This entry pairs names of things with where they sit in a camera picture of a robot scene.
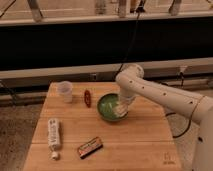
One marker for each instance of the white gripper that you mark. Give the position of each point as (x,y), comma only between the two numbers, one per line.
(126,98)

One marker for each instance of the white sponge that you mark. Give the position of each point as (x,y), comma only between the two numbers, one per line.
(120,110)

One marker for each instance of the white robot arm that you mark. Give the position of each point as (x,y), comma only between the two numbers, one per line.
(195,106)

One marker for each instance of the green ceramic bowl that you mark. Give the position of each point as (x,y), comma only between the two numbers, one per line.
(105,107)

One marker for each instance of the small brown oblong object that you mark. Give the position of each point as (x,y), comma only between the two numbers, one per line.
(87,98)

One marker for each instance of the dark candy bar wrapper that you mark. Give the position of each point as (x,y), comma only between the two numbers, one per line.
(89,147)

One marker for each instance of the clear plastic cup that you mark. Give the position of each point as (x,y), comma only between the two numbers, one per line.
(64,89)

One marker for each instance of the white toothpaste tube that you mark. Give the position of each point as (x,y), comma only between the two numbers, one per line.
(54,141)

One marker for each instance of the white wall plug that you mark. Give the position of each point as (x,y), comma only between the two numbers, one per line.
(182,69)

